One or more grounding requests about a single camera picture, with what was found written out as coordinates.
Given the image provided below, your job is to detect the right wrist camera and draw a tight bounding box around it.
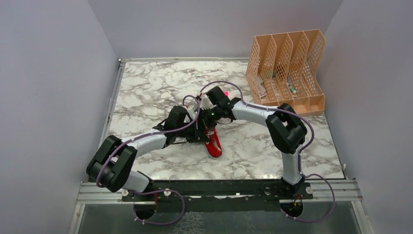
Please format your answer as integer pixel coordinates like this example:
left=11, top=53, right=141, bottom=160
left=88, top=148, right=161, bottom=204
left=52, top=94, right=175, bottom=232
left=197, top=95, right=213, bottom=110

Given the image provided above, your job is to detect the peach plastic file organizer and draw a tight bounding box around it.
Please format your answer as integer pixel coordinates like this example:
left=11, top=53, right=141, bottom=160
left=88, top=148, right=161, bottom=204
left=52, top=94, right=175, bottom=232
left=245, top=29, right=326, bottom=116

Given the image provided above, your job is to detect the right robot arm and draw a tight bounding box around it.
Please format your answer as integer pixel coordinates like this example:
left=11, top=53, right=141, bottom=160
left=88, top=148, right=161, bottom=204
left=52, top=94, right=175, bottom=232
left=201, top=87, right=307, bottom=198

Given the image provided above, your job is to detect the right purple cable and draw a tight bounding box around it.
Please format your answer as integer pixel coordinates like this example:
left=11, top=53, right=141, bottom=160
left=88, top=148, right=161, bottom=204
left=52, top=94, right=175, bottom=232
left=198, top=80, right=336, bottom=224

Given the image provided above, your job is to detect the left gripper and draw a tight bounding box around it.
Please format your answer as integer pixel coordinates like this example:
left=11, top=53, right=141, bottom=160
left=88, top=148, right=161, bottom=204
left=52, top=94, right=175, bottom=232
left=176, top=117, right=210, bottom=143

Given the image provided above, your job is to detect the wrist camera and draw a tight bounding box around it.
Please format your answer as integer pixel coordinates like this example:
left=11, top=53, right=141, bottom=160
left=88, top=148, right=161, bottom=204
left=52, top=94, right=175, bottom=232
left=188, top=108, right=197, bottom=119
left=197, top=95, right=213, bottom=110

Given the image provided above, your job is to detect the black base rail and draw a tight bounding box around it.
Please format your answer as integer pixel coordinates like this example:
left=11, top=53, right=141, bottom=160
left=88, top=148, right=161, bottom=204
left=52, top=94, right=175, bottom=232
left=122, top=179, right=313, bottom=213

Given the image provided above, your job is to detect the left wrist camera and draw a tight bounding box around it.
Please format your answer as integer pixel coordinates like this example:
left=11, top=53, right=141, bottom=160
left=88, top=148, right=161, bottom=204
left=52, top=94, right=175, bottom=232
left=188, top=108, right=197, bottom=119

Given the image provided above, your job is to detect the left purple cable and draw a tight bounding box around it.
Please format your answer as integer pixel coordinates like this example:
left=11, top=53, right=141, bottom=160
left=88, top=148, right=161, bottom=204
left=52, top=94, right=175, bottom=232
left=95, top=95, right=202, bottom=226

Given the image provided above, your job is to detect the purple cable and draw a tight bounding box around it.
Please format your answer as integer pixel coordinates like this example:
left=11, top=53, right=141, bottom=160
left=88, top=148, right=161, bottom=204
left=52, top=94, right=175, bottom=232
left=95, top=95, right=202, bottom=226
left=198, top=80, right=336, bottom=224

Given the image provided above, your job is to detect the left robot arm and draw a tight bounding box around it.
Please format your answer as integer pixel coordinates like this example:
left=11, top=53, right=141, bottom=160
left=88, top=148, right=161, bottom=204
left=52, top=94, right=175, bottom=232
left=86, top=106, right=204, bottom=200

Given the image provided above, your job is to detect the red canvas sneaker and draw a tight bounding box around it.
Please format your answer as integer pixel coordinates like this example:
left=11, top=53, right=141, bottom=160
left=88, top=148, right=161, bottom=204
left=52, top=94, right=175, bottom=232
left=204, top=128, right=223, bottom=159

